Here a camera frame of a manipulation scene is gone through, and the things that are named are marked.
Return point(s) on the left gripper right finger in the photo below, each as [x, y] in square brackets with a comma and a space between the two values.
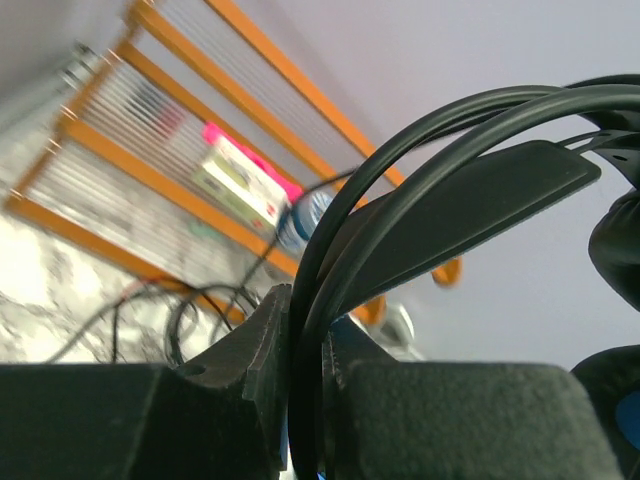
[388, 419]

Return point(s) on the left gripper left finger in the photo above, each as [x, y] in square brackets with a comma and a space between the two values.
[220, 415]

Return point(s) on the black blue headphones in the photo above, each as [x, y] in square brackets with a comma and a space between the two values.
[445, 184]

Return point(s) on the grey white headphones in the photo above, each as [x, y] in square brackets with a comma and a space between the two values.
[397, 327]

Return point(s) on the left blue white jar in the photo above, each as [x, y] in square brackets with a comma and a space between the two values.
[297, 224]

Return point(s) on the white red box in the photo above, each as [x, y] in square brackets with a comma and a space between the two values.
[243, 182]

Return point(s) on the wooden shelf rack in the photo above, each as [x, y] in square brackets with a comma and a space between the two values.
[126, 172]

